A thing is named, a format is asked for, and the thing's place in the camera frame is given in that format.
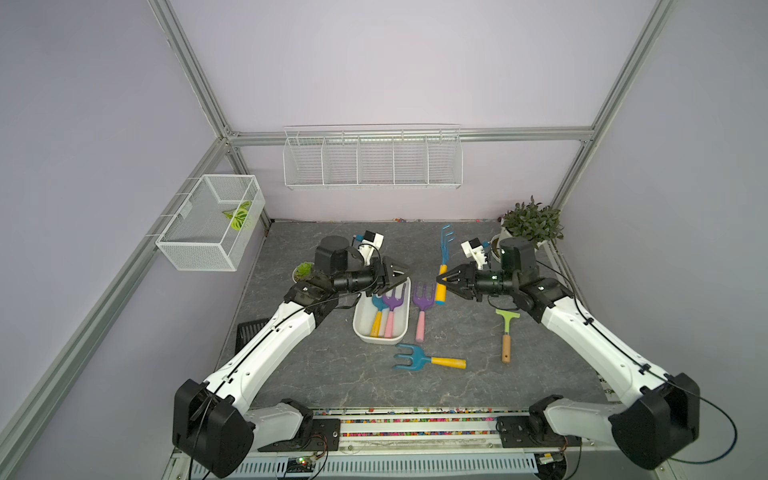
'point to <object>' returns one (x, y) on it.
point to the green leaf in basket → (238, 214)
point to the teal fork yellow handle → (418, 359)
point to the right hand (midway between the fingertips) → (438, 280)
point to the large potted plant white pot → (530, 220)
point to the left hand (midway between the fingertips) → (412, 277)
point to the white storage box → (363, 316)
